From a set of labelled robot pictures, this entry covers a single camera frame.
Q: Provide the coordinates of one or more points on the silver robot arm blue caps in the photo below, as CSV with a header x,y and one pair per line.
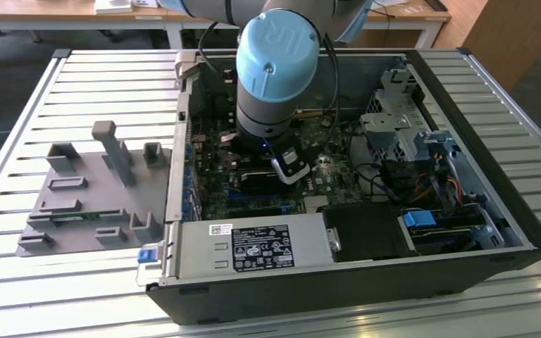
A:
x,y
274,70

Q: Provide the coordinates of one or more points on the black graphics card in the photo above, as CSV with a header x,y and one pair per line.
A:
x,y
256,184

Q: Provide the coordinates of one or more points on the green motherboard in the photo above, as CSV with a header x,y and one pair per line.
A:
x,y
336,176

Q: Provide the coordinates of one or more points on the small silver heat sink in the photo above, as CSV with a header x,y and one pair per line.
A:
x,y
316,203

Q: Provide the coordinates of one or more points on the silver drive cage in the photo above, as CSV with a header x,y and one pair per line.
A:
x,y
392,123

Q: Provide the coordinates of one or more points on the silver power supply unit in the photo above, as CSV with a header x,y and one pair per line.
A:
x,y
194,246

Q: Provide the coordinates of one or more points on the black fan shroud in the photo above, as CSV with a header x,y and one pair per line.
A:
x,y
364,229

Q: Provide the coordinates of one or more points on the gray parts rack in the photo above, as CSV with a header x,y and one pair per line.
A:
x,y
96,197

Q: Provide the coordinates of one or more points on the blue case latch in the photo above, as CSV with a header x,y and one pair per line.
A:
x,y
145,255

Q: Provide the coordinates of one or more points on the blue disk carrier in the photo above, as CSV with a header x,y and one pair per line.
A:
x,y
418,220

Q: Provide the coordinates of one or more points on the green RAM stick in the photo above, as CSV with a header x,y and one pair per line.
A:
x,y
86,215

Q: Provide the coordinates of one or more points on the black PC case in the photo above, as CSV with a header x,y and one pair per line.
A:
x,y
298,299

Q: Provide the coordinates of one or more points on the small white box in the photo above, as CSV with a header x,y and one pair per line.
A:
x,y
146,3

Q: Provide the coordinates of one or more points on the wooden cabinet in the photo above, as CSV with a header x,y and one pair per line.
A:
x,y
509,35

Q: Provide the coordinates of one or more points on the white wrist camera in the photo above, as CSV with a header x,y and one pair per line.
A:
x,y
292,169

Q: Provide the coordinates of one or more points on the wooden desk white frame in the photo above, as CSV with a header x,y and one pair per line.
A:
x,y
40,15

